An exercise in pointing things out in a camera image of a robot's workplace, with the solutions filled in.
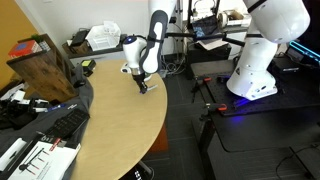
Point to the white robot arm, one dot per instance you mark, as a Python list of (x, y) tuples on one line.
[(273, 22)]

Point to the black keyboard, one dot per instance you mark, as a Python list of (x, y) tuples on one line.
[(67, 125)]

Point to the red blue book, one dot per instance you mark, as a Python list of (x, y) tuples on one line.
[(24, 48)]

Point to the black white gadget pile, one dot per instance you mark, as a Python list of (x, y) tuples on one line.
[(16, 111)]

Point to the orange black clamp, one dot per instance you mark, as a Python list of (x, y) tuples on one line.
[(212, 107), (199, 82)]

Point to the white printed manual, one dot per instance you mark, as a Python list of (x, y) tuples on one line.
[(46, 161)]

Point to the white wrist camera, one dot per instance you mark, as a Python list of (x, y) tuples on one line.
[(125, 68)]

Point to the dark wooden box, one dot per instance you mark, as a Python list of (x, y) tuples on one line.
[(47, 72)]

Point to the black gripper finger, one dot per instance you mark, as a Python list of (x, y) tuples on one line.
[(143, 90)]

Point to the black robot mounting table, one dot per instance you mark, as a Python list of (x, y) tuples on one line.
[(288, 119)]

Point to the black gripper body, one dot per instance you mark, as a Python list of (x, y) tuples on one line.
[(139, 79)]

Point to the grey cloth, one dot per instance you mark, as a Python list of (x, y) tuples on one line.
[(44, 121)]

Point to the blue marker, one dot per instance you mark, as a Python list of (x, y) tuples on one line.
[(55, 107)]

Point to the black laptop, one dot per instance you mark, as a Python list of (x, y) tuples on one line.
[(205, 26)]

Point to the black yellow device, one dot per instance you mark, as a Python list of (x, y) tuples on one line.
[(88, 67)]

